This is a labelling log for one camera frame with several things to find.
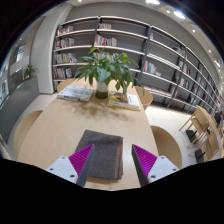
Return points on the small green potted plant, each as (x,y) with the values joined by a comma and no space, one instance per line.
(29,71)

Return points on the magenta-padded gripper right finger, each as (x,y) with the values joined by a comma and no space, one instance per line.
(160,166)

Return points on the ceiling lights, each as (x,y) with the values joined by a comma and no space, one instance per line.
(179,14)

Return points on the grey shelf unit with books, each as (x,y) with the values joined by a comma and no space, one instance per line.
(123,36)

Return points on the yellow-covered book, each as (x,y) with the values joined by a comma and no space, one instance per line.
(124,100)

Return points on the white-covered book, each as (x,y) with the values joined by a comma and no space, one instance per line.
(75,92)

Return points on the green plant in white pot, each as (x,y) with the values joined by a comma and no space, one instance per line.
(103,68)

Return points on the round-backed wooden chair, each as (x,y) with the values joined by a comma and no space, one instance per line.
(64,85)
(168,146)
(146,98)
(26,130)

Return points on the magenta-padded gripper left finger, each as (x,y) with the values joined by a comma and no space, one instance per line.
(63,166)

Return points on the zigzag-patterned grey towel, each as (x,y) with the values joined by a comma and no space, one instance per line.
(101,153)

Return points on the grey partition counter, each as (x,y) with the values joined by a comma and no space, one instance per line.
(16,106)

